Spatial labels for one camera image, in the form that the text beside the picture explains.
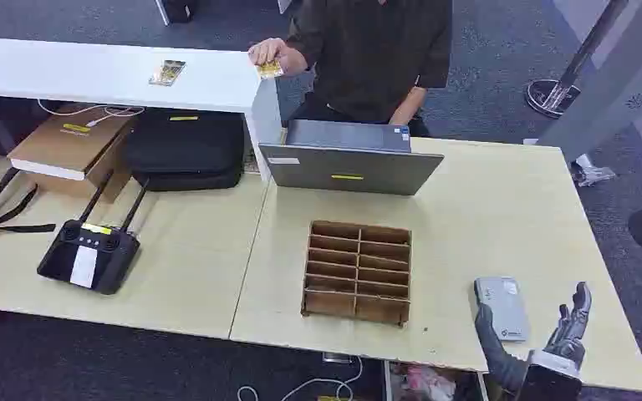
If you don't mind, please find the person's right hand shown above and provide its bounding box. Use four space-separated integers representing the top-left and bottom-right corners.
247 37 295 71

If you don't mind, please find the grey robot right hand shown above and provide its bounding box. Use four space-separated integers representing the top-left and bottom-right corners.
474 282 593 391

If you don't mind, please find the yellow printed card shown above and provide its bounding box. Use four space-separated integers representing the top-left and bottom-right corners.
257 59 285 81

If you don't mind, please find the grey card reader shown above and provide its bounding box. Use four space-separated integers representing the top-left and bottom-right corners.
473 277 532 343

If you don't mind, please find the black bag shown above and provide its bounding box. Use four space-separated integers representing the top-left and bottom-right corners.
161 0 201 25

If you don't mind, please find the person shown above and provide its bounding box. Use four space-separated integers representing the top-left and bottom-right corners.
247 0 454 139

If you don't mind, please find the black zipped carry case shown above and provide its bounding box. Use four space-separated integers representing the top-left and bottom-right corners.
123 109 247 193

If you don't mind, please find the grey laptop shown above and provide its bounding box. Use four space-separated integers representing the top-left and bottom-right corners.
258 119 445 197

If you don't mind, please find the pink crumpled bag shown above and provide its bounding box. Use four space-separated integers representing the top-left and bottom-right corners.
390 362 458 401

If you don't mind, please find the crumpled white wrapper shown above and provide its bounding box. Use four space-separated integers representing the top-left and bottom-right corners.
568 154 617 188

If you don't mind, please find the white raised shelf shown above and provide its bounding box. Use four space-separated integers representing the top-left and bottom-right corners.
0 37 284 184

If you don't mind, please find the wooden slotted card box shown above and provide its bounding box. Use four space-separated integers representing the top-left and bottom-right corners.
300 220 413 327

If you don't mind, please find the brown cardboard box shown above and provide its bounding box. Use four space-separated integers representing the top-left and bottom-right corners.
7 104 140 204

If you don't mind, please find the grey standing panel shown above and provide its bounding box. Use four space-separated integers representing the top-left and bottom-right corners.
537 0 642 165

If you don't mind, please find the black remote controller with antennas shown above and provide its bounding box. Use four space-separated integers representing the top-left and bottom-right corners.
37 170 150 296

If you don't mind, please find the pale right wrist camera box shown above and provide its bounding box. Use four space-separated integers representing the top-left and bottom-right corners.
527 348 583 382

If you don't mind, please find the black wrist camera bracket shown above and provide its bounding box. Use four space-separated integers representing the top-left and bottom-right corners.
517 365 584 401

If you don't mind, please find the white charging cable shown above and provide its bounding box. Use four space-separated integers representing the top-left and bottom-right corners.
37 99 146 129

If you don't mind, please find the metal stanchion post with base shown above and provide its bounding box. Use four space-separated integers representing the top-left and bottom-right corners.
523 0 630 119

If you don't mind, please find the white floor cable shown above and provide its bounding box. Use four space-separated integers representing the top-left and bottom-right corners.
237 355 364 401

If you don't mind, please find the black strap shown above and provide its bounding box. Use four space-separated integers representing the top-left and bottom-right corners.
0 167 58 237

